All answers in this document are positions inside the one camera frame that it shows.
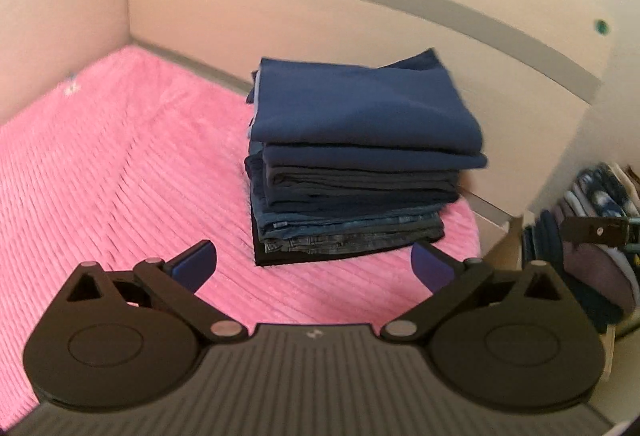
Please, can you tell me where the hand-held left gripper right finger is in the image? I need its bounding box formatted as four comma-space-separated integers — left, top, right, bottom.
382, 241, 574, 345

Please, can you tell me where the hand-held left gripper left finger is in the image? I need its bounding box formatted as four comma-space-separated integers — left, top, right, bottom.
62, 239, 249, 345

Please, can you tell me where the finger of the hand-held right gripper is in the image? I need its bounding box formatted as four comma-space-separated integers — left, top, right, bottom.
560, 214, 640, 247

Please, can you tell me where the navy blue garment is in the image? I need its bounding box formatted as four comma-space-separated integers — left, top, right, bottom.
248, 47, 489, 171

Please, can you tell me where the pile of unfolded clothes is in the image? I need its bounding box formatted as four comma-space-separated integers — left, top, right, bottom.
522, 162, 640, 336

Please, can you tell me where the stack of folded dark clothes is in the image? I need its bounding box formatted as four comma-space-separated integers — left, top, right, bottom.
243, 151, 461, 267

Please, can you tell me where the pink ribbed blanket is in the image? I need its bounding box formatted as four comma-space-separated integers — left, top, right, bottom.
0, 44, 482, 436

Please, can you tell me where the beige bed headboard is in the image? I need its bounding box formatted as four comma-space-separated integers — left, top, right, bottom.
128, 0, 617, 229

